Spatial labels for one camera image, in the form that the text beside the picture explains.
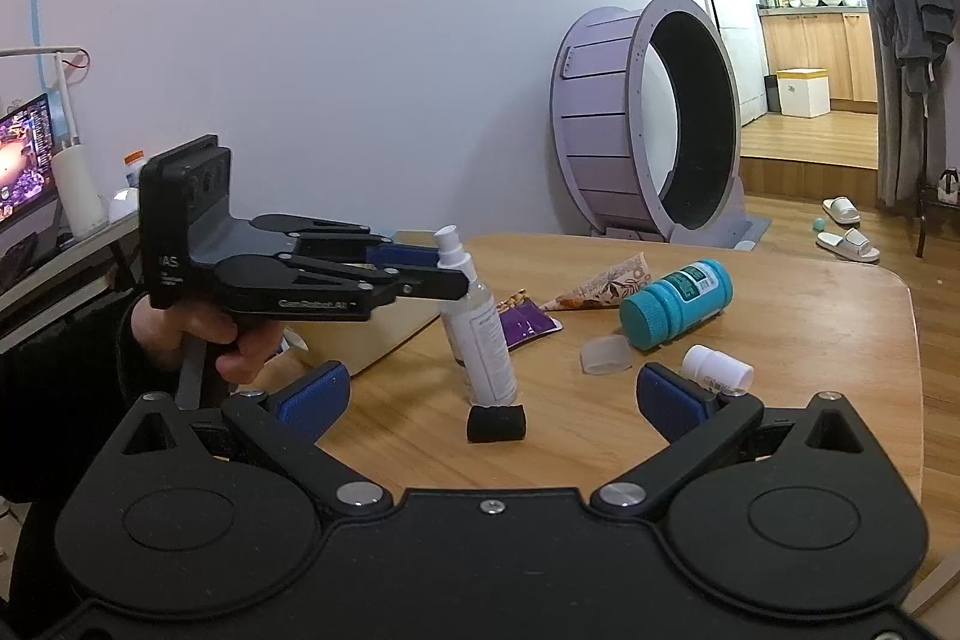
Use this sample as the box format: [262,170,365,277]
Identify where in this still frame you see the blue wall cable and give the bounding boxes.
[25,0,51,88]

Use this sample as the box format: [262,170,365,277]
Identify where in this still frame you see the computer monitor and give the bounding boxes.
[0,92,59,230]

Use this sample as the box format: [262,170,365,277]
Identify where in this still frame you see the teal plastic bottle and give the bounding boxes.
[619,259,734,353]

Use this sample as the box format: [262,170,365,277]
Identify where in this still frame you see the white slipper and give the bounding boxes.
[822,196,863,226]
[815,227,881,265]

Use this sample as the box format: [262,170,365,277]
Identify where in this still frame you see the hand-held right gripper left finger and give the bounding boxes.
[97,361,395,521]

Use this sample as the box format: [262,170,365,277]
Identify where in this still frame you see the small black cylinder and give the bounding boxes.
[466,404,528,445]

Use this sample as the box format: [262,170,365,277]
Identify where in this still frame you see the cream plastic bin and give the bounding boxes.
[281,229,452,380]

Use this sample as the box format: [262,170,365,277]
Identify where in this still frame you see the person's left hand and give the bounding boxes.
[131,299,286,383]

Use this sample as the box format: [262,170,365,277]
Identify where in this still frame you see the black shoe rack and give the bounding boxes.
[916,166,960,260]

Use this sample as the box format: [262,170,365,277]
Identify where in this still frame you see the clear spray bottle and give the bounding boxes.
[435,224,521,405]

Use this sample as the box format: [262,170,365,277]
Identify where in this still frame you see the side desk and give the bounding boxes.
[0,211,145,348]

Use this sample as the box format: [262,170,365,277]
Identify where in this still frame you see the grey door curtain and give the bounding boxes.
[874,62,927,210]

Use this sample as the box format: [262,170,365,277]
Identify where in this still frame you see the floral paper cone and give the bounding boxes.
[538,255,650,313]

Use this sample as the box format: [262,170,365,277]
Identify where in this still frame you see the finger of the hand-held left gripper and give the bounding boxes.
[296,233,431,271]
[281,256,473,304]

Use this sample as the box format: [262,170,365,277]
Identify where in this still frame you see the wooden kitchen base cabinets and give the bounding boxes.
[757,6,880,105]

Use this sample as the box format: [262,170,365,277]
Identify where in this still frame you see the purple cat wheel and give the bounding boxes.
[549,0,775,253]

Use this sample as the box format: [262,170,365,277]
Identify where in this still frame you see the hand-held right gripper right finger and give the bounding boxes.
[591,361,886,521]

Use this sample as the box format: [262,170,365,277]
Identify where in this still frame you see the white foam box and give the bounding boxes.
[775,67,833,119]

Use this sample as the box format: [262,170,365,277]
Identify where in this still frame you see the clear plastic cap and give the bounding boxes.
[580,335,633,378]

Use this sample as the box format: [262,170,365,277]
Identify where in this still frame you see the small white pill bottle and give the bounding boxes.
[680,344,755,396]

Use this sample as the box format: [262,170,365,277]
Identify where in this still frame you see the purple snack packet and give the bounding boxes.
[493,289,564,353]

